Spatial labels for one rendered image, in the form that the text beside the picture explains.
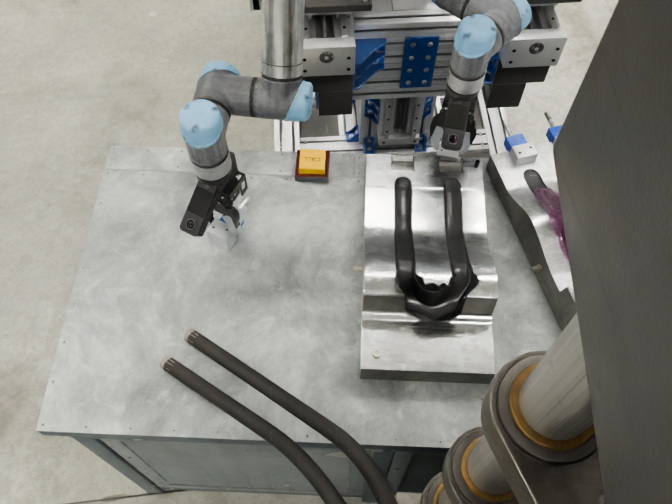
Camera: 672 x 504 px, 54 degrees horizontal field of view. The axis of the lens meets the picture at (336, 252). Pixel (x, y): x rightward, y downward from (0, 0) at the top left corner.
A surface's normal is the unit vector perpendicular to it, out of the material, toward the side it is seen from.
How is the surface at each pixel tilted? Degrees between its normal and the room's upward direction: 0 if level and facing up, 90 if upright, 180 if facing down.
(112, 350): 0
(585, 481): 0
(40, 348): 0
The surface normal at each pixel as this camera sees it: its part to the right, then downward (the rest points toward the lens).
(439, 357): 0.00, -0.50
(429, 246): 0.02, -0.83
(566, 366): -0.93, 0.32
